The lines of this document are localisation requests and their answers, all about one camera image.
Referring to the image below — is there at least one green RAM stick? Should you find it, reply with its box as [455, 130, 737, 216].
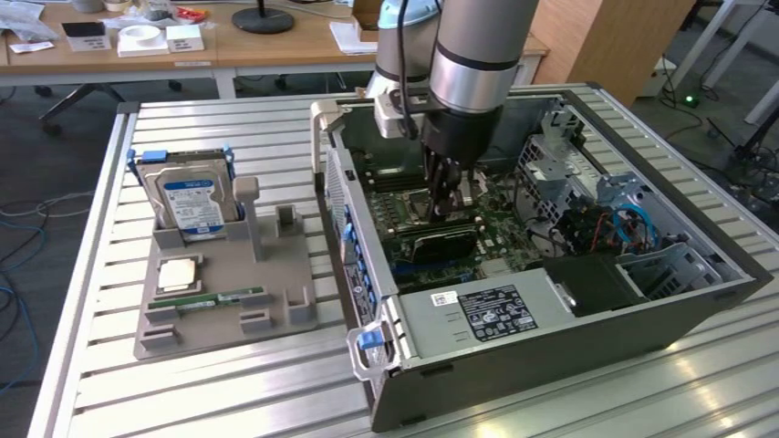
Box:
[395, 222, 474, 235]
[149, 286, 269, 312]

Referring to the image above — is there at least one dark wheeled chair base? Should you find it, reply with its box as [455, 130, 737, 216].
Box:
[37, 81, 185, 137]

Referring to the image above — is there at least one grey parts rack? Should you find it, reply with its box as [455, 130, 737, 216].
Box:
[133, 175, 323, 361]

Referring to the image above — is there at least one silver CPU chip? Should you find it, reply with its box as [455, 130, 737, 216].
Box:
[157, 259, 203, 293]

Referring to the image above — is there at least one white box black lid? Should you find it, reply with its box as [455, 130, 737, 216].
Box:
[61, 21, 115, 53]

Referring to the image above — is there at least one flat white box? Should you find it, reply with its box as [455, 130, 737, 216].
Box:
[117, 38, 173, 58]

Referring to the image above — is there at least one dark small bag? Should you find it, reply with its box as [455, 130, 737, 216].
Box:
[137, 0, 177, 22]

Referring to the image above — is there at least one grey power supply unit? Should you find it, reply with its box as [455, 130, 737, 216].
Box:
[381, 267, 578, 371]

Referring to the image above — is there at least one blue data wire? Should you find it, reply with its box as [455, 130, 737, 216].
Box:
[610, 203, 662, 251]

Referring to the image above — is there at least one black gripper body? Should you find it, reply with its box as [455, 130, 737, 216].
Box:
[418, 108, 506, 166]

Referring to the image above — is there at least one silver chipset heatsink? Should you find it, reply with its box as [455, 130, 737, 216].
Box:
[481, 259, 521, 277]

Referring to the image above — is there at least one clear plastic bag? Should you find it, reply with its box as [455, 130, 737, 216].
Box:
[0, 1, 62, 43]

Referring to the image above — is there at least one white paper stack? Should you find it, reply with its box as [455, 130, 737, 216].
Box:
[327, 20, 381, 57]

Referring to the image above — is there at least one white desk frame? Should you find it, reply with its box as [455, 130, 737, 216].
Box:
[662, 0, 779, 124]

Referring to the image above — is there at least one grey open PC case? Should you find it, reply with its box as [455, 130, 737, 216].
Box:
[310, 89, 776, 433]

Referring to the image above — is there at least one CPU socket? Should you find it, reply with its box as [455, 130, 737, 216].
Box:
[395, 185, 438, 224]

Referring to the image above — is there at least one white cube box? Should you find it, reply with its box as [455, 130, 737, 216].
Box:
[165, 24, 206, 54]

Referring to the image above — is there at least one green motherboard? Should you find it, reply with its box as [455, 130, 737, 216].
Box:
[350, 150, 550, 293]

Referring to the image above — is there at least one black round lamp base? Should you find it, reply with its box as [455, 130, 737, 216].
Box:
[230, 0, 298, 35]

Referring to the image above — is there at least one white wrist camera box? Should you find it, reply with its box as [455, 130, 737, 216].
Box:
[373, 88, 429, 139]

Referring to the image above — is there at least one brown cardboard box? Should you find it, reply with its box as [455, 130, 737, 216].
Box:
[351, 0, 383, 32]

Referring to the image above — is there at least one black green graphics card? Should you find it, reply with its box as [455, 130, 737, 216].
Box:
[395, 226, 481, 266]

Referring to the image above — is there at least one hard disk blue carrier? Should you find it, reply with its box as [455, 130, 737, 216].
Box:
[127, 143, 241, 238]

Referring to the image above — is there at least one silver disk bay cage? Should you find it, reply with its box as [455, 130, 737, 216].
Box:
[515, 131, 610, 220]

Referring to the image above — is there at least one wooden office desk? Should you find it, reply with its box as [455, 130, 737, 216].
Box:
[0, 0, 221, 88]
[217, 0, 550, 86]

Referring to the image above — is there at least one silver drive bay bracket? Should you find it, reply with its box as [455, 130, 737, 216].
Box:
[614, 241, 732, 302]

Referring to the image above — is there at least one white box red button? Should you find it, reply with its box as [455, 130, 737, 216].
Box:
[635, 57, 681, 100]

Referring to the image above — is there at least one blue floor cable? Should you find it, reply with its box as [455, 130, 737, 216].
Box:
[0, 217, 50, 394]

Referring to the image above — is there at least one black wire bundle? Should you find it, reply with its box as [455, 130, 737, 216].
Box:
[557, 208, 605, 256]

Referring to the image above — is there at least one white tape roll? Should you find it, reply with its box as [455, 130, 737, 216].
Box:
[121, 25, 163, 47]

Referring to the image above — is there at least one black floor stand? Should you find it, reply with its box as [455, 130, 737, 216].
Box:
[705, 113, 779, 202]

